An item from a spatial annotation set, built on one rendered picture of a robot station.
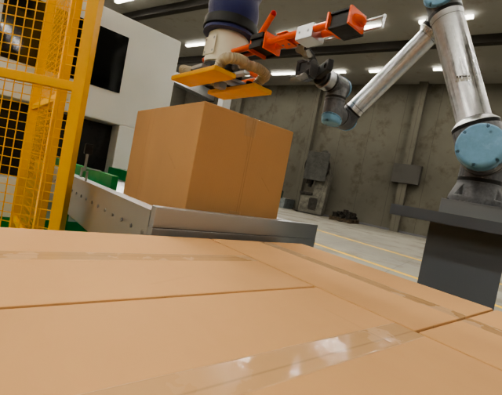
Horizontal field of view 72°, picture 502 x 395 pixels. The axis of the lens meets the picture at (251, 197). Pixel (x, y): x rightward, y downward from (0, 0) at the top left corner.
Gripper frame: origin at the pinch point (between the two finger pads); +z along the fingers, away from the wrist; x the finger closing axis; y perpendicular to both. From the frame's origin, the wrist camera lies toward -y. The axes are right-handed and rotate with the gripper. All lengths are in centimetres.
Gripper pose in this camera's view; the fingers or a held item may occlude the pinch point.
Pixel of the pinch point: (294, 58)
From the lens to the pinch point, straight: 144.4
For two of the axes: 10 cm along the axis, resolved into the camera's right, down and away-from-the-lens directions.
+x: 1.8, -9.8, -0.3
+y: -6.3, -1.4, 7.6
